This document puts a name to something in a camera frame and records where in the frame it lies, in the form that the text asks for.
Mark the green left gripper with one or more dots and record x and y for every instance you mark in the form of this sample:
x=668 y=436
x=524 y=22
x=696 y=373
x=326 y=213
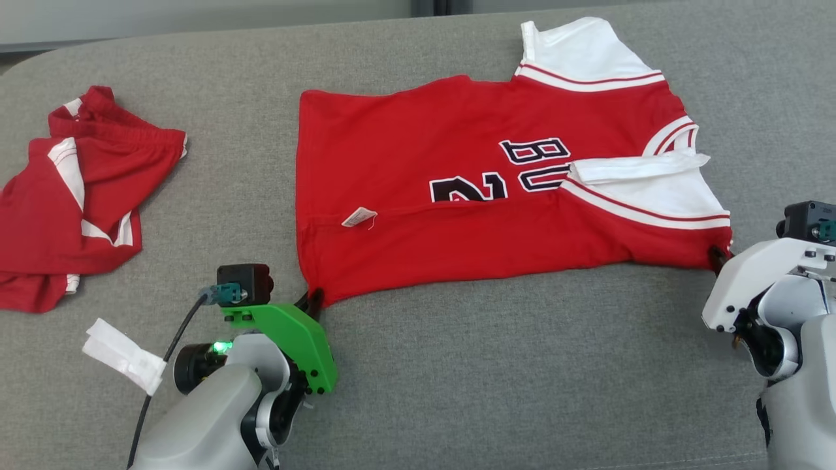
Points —
x=300 y=339

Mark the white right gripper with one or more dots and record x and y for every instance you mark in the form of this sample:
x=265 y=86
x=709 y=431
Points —
x=751 y=281

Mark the red and white basketball jersey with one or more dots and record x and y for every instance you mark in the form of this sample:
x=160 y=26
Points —
x=405 y=143

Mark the red shorts with white stripes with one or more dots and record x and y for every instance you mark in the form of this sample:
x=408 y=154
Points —
x=39 y=222

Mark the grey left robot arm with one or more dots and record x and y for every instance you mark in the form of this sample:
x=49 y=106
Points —
x=196 y=424

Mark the grey fabric upholstered surface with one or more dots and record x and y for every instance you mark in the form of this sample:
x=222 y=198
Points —
x=496 y=378

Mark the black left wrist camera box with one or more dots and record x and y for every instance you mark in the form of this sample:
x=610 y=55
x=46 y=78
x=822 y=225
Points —
x=245 y=277

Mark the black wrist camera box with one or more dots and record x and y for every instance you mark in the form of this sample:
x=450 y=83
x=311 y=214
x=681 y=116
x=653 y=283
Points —
x=806 y=219
x=245 y=277

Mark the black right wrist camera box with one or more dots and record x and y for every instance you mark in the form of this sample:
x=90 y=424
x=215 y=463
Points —
x=806 y=219

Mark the grey double partition post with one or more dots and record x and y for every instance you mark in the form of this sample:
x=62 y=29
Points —
x=441 y=6

